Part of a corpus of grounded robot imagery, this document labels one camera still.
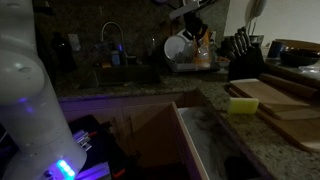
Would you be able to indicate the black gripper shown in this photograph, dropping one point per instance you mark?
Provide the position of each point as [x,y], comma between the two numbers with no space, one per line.
[193,24]

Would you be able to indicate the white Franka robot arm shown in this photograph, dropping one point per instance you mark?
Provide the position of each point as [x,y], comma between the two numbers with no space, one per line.
[26,100]

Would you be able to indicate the open wooden drawer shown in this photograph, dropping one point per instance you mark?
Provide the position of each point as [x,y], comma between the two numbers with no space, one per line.
[203,140]

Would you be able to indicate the large white plate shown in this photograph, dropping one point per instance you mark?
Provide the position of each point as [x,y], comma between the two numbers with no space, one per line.
[176,47]

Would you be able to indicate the grey dish rack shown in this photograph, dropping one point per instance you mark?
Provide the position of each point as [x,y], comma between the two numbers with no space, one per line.
[196,65]

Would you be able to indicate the black knife block with knives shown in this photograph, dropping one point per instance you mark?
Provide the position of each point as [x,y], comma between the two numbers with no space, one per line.
[245,61]

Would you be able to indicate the yellow sponge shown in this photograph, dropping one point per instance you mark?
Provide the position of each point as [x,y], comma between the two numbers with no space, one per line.
[243,105]

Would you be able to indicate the steel sink basin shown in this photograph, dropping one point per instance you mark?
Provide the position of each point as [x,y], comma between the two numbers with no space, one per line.
[125,75]

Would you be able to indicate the small wooden cutting board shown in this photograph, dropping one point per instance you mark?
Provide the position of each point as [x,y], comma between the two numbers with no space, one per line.
[266,95]

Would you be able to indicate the curved metal faucet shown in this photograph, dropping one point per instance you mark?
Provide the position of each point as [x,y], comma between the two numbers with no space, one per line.
[113,28]

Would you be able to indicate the orange sponge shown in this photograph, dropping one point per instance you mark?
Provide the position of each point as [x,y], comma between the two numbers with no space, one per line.
[106,64]

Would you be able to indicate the black bowl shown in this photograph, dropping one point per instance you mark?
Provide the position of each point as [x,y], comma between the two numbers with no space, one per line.
[299,57]

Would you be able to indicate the wooden rolling pin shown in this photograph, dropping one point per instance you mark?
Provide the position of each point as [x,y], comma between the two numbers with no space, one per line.
[290,86]

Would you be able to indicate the wooden base cabinet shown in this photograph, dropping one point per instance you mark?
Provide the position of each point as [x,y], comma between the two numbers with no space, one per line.
[133,120]

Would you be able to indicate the large wooden cutting board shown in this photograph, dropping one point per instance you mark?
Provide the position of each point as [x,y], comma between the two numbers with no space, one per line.
[300,131]

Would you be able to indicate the white wall outlet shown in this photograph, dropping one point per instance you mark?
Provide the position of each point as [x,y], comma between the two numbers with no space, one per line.
[74,42]

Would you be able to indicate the dark tall camera stand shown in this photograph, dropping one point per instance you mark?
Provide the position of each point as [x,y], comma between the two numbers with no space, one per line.
[63,53]

